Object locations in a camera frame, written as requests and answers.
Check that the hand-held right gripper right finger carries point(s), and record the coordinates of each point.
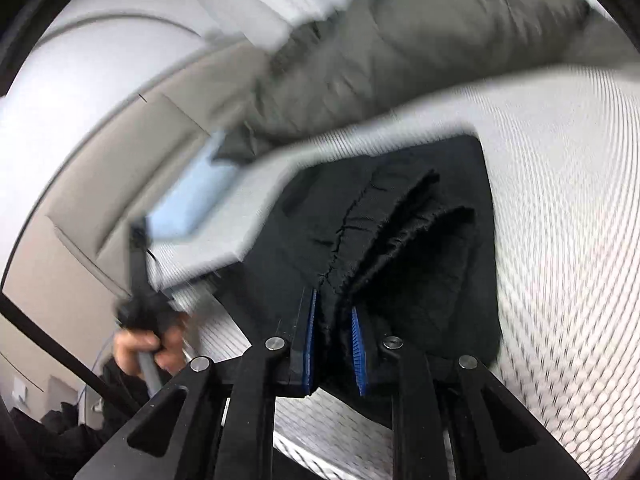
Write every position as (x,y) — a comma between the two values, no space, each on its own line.
(359,355)

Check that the person's left forearm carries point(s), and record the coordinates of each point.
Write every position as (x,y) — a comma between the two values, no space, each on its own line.
(75,435)

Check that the black pants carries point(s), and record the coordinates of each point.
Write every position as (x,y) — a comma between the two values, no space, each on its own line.
(400,240)

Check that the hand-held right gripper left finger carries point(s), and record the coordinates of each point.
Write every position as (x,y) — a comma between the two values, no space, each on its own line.
(305,350)

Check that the person's left hand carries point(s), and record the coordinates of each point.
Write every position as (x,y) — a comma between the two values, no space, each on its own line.
(130,347)

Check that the beige padded headboard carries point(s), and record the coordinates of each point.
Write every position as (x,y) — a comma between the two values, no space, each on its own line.
(100,175)

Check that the light blue pillow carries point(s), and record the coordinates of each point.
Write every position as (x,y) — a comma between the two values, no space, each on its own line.
(195,195)

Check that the bed with white patterned mattress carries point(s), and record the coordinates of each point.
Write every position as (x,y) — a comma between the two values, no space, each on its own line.
(565,210)

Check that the grey duvet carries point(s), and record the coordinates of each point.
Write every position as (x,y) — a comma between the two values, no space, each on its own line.
(415,50)

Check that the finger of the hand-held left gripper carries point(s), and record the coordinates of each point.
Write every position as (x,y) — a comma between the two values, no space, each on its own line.
(139,260)

